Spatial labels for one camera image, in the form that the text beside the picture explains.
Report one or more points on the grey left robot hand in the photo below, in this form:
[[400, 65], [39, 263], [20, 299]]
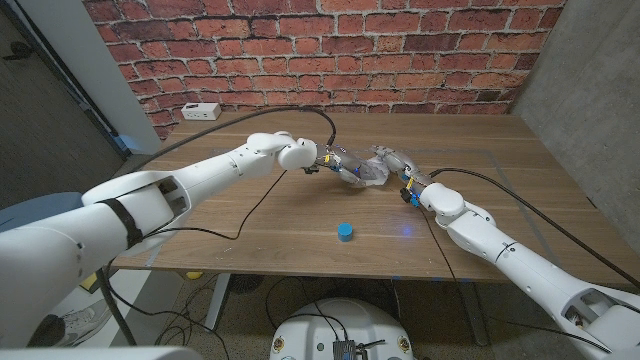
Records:
[[347, 162]]

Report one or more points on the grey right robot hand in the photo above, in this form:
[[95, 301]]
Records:
[[400, 161]]

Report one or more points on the white paper coffee filter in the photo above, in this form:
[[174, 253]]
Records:
[[378, 172]]

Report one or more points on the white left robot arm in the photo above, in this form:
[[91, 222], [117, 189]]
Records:
[[210, 170]]

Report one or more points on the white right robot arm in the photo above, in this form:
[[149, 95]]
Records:
[[500, 245]]

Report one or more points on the blue bottle cap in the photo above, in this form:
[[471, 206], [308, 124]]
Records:
[[345, 232]]

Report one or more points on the red brick printed backdrop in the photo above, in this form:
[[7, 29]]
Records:
[[400, 50]]

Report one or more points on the white power strip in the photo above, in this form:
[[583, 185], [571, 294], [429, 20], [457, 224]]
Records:
[[201, 111]]

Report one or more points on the dark round floor object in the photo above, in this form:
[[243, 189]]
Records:
[[246, 283]]

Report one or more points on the white robot torso base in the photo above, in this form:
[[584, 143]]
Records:
[[345, 320]]

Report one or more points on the grey metal table leg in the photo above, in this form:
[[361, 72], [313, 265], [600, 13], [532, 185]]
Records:
[[217, 305], [472, 315]]

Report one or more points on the small yellow floor object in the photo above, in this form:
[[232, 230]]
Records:
[[194, 275]]

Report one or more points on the large yellow floor object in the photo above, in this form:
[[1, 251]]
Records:
[[89, 281]]

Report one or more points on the grey white sneaker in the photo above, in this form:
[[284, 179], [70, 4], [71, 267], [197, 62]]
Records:
[[80, 320]]

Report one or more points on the white robot chest edge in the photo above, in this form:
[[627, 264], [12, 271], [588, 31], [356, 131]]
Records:
[[100, 354]]

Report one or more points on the blue upholstered seat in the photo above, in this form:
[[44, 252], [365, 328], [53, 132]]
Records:
[[30, 210]]

